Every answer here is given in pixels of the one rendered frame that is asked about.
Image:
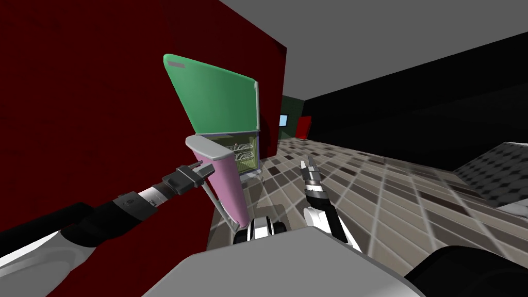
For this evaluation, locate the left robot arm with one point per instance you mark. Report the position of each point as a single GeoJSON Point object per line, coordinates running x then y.
{"type": "Point", "coordinates": [123, 208]}

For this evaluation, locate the green fridge door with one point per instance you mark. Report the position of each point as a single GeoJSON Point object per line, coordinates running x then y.
{"type": "Point", "coordinates": [214, 97]}

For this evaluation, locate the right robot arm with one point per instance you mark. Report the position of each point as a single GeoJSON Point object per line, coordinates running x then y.
{"type": "Point", "coordinates": [326, 211]}

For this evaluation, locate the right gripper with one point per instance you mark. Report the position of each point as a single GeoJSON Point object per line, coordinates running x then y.
{"type": "Point", "coordinates": [312, 180]}

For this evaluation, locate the grey checkered bed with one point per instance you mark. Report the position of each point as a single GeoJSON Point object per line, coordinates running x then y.
{"type": "Point", "coordinates": [495, 173]}

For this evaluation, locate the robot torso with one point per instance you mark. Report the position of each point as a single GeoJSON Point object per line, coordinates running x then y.
{"type": "Point", "coordinates": [288, 268]}

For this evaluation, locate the blue window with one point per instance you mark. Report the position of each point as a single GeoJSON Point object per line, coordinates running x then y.
{"type": "Point", "coordinates": [283, 120]}

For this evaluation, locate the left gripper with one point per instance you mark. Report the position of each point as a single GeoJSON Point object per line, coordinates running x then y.
{"type": "Point", "coordinates": [183, 179]}

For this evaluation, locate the grey fridge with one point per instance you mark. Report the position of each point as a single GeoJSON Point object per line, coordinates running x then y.
{"type": "Point", "coordinates": [247, 159]}

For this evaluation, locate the pink fridge door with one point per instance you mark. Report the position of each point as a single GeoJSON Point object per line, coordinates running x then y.
{"type": "Point", "coordinates": [227, 185]}

